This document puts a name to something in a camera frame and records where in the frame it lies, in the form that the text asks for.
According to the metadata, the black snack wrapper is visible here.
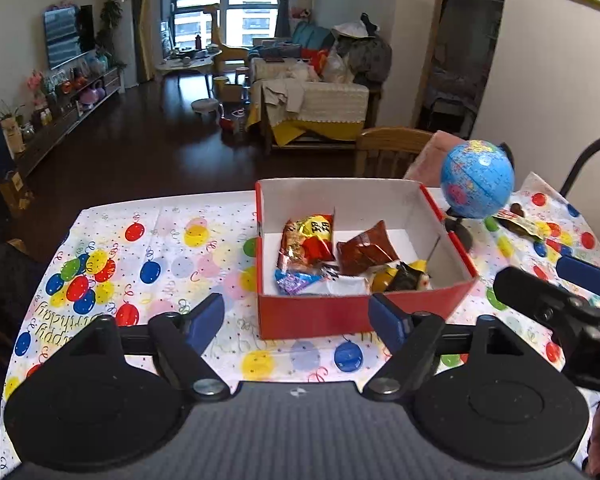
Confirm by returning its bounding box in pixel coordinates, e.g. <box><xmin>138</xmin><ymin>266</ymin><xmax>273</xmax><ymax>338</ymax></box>
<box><xmin>386</xmin><ymin>262</ymin><xmax>431</xmax><ymax>292</ymax></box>

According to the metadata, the white silver snack packet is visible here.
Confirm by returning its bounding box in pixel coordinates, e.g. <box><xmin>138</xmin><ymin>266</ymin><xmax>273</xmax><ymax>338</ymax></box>
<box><xmin>320</xmin><ymin>266</ymin><xmax>370</xmax><ymax>297</ymax></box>

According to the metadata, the brown Oreo snack bag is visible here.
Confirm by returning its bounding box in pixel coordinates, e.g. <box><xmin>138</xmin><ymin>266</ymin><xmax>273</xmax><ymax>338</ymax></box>
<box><xmin>336</xmin><ymin>220</ymin><xmax>400</xmax><ymax>276</ymax></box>

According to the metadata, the blue snack packet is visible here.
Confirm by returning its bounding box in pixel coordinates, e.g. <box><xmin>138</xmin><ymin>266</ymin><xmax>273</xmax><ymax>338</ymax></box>
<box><xmin>274</xmin><ymin>269</ymin><xmax>323</xmax><ymax>296</ymax></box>

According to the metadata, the red yellow chips bag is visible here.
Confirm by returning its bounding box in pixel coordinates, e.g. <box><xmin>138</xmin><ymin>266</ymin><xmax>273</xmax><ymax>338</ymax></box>
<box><xmin>277</xmin><ymin>214</ymin><xmax>335</xmax><ymax>273</ymax></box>

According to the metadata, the balloon pattern tablecloth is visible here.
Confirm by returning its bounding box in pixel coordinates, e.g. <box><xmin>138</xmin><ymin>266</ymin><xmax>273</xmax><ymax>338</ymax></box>
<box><xmin>0</xmin><ymin>171</ymin><xmax>600</xmax><ymax>478</ymax></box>

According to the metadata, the snack wrapper near globe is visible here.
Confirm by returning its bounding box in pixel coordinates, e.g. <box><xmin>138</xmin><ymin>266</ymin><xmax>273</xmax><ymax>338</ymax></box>
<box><xmin>493</xmin><ymin>204</ymin><xmax>550</xmax><ymax>242</ymax></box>

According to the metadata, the red cardboard box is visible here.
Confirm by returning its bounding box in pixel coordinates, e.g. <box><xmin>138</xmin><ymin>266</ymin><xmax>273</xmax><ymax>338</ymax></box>
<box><xmin>256</xmin><ymin>178</ymin><xmax>478</xmax><ymax>339</ymax></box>

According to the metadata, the blue desk globe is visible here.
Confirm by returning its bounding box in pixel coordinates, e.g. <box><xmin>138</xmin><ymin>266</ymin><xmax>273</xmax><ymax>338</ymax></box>
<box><xmin>440</xmin><ymin>140</ymin><xmax>515</xmax><ymax>252</ymax></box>

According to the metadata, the wooden chair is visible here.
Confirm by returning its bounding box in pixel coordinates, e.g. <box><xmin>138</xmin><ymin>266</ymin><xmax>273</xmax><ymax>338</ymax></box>
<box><xmin>354</xmin><ymin>127</ymin><xmax>432</xmax><ymax>179</ymax></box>

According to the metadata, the small round stool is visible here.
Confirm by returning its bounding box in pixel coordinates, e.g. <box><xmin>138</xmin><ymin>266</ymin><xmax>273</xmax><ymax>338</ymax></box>
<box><xmin>190</xmin><ymin>98</ymin><xmax>223</xmax><ymax>120</ymax></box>

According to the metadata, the TV cabinet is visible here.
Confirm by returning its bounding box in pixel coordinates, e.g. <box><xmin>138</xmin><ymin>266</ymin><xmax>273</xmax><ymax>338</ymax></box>
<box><xmin>9</xmin><ymin>66</ymin><xmax>127</xmax><ymax>181</ymax></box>

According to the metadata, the sofa with cream cover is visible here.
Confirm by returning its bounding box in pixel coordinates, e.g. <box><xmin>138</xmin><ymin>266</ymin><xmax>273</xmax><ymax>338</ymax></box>
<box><xmin>246</xmin><ymin>50</ymin><xmax>381</xmax><ymax>148</ymax></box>

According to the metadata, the coffee table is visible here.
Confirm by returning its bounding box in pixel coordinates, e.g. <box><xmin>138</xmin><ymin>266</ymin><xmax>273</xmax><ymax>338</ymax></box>
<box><xmin>155</xmin><ymin>50</ymin><xmax>222</xmax><ymax>98</ymax></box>

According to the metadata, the television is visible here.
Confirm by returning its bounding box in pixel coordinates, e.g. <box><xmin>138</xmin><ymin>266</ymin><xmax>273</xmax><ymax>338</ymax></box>
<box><xmin>43</xmin><ymin>6</ymin><xmax>95</xmax><ymax>70</ymax></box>

